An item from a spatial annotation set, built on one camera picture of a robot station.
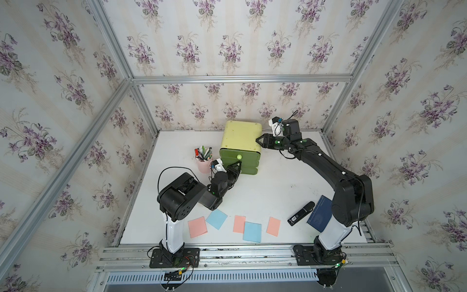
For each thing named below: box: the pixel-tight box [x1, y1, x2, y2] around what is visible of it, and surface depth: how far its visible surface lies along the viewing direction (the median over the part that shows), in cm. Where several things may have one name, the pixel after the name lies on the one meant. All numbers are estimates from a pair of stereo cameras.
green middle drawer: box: [241, 159, 260, 168], surface depth 92 cm
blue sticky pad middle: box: [242, 221, 262, 243], surface depth 82 cm
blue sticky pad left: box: [205, 208, 229, 231], surface depth 86 cm
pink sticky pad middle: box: [232, 215, 247, 235], surface depth 84 cm
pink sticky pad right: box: [265, 216, 281, 237], surface depth 84 cm
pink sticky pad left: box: [187, 215, 208, 239], surface depth 85 cm
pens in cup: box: [193, 145, 213, 162], surface depth 97 cm
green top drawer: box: [219, 147, 261, 162], surface depth 86 cm
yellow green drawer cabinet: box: [219, 120, 263, 175], surface depth 88 cm
